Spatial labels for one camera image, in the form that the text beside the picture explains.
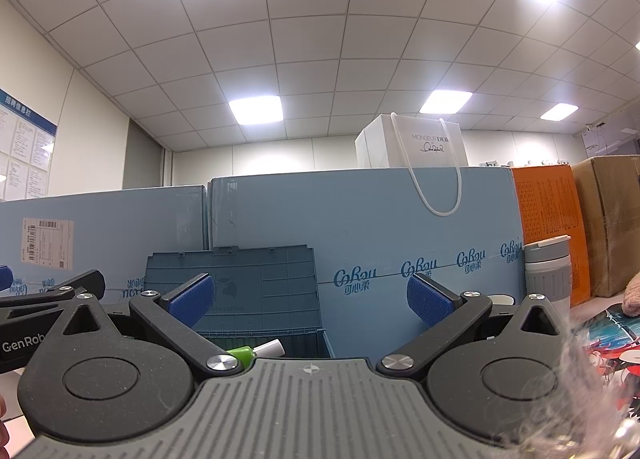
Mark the light blue carton white label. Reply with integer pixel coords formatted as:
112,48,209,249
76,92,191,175
0,184,209,302

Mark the pink fuzzy cloth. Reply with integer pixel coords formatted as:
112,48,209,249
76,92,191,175
621,272,640,318

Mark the white grey tumbler cup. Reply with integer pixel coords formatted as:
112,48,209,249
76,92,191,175
523,234,573,326

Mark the orange carton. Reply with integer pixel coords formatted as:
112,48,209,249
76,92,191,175
511,163,592,308

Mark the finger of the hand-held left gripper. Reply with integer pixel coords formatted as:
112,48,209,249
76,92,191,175
0,264,107,324

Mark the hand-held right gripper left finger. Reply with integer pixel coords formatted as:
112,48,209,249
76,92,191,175
61,273,247,384

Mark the printed desk mat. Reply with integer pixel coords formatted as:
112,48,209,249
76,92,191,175
565,301,640,421

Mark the brown cardboard box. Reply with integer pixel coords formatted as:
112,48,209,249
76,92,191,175
570,154,640,299

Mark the green and white marker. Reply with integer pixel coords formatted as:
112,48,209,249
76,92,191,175
226,338,286,373

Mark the blue plastic crate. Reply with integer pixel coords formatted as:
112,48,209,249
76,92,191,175
144,244,338,361

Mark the pink fuzzy sleeve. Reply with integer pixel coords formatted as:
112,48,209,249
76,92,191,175
515,316,640,459

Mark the white paper bag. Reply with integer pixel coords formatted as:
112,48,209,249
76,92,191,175
354,112,470,216

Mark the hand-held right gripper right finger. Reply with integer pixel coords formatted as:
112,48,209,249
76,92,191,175
376,274,564,383

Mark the wall notice board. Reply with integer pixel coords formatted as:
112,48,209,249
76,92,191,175
0,87,59,202

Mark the large light blue carton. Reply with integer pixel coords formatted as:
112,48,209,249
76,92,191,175
206,166,527,361

